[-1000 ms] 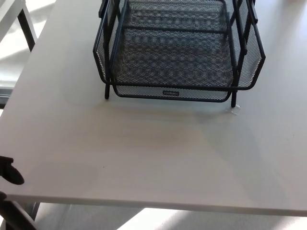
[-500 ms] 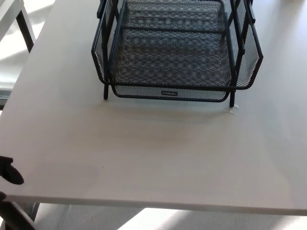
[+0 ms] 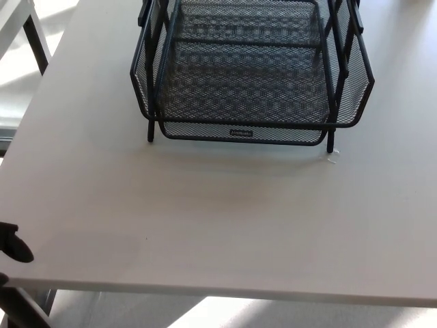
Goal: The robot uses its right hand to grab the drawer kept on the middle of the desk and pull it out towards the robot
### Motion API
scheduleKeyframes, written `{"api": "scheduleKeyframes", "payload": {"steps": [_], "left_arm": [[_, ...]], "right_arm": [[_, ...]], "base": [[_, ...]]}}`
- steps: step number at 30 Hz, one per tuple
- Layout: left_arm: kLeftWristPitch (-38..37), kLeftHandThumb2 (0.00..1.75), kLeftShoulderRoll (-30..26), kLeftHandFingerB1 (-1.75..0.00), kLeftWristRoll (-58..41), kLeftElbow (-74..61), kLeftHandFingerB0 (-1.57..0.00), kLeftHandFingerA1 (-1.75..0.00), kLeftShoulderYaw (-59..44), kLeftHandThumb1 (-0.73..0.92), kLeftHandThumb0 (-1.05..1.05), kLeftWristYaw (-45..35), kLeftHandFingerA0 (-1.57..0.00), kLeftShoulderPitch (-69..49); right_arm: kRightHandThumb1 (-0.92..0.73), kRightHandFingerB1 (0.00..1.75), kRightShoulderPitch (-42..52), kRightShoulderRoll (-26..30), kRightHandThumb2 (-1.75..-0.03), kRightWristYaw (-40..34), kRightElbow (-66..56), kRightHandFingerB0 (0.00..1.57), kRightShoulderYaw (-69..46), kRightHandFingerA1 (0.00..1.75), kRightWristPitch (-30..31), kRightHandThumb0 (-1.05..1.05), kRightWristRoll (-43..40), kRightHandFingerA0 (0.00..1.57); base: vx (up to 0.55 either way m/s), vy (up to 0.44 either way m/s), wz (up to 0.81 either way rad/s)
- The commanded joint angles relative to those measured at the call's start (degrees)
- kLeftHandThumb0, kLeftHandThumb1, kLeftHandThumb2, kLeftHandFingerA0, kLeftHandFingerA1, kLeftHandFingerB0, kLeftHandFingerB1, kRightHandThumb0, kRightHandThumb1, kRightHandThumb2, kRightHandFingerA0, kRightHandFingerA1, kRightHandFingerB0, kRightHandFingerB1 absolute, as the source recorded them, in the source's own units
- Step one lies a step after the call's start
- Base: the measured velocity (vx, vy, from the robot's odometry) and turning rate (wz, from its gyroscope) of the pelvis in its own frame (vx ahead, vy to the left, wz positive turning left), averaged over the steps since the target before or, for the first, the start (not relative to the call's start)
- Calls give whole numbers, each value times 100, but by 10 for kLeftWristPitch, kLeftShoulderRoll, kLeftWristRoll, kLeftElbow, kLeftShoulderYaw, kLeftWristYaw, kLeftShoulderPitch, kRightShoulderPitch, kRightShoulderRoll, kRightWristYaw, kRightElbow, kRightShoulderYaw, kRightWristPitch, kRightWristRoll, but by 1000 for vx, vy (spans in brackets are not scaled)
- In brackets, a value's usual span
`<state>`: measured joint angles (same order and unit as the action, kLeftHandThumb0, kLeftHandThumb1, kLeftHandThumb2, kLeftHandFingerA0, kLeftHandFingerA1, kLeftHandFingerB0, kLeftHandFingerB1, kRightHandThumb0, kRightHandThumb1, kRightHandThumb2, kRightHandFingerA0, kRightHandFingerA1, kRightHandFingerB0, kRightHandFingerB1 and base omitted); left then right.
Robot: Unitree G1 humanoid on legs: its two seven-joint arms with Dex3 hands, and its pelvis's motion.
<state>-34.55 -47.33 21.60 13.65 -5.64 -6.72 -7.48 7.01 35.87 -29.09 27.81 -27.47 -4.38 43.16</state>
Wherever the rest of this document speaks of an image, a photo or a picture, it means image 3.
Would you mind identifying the black wire organizer frame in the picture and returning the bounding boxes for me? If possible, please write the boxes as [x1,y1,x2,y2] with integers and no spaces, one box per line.
[137,0,365,154]

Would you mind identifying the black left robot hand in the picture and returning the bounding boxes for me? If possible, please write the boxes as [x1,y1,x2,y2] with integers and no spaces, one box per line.
[0,221,35,288]

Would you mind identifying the grey desk leg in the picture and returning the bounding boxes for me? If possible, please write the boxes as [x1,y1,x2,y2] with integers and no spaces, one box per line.
[36,288,58,317]

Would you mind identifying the small black mesh tray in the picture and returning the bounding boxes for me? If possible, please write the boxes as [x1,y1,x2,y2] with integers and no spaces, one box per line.
[169,0,327,47]

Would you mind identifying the dark brown diagonal bar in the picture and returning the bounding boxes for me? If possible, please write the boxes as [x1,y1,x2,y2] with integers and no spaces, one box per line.
[0,286,52,328]

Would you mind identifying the white side table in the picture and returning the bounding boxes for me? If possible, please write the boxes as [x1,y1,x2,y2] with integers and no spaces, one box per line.
[0,0,52,76]

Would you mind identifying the black mesh labelled tray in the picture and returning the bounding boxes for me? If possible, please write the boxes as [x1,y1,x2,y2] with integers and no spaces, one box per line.
[158,121,327,147]

